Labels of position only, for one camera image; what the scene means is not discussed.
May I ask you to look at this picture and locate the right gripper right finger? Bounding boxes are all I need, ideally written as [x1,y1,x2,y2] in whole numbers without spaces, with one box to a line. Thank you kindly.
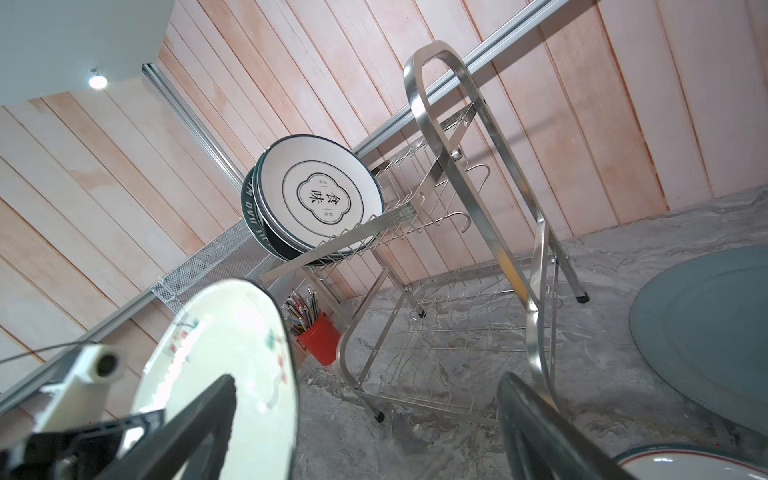
[496,372,632,479]

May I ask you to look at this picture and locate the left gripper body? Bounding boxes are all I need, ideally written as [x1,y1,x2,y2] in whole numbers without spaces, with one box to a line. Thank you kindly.
[1,409,165,479]

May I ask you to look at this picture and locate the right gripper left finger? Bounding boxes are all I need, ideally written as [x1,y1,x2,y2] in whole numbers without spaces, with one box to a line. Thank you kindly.
[98,374,237,479]

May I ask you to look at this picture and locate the cream floral plate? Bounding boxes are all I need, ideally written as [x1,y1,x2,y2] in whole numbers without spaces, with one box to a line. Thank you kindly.
[132,279,299,479]

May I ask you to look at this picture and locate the steel two-tier dish rack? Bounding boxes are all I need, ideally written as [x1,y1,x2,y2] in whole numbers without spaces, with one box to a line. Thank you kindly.
[255,41,589,424]

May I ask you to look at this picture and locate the green rim white plate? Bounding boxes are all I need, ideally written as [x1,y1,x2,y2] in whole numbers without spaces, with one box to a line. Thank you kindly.
[240,167,287,262]

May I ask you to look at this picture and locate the white plate green characters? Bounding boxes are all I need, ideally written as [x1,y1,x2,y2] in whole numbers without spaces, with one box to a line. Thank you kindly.
[252,134,385,253]

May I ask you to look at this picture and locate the small orange sunburst plate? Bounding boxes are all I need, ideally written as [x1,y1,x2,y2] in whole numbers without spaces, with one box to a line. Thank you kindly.
[614,444,767,480]

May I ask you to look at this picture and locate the red pencil cup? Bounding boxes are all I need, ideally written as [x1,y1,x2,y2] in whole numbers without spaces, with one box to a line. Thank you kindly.
[297,313,341,366]

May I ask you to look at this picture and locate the grey-green round plate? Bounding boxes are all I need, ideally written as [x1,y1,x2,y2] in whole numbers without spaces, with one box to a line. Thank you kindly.
[629,245,767,434]

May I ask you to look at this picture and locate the white wire wall shelf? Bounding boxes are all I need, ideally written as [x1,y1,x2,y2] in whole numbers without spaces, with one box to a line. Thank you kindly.
[151,221,281,313]

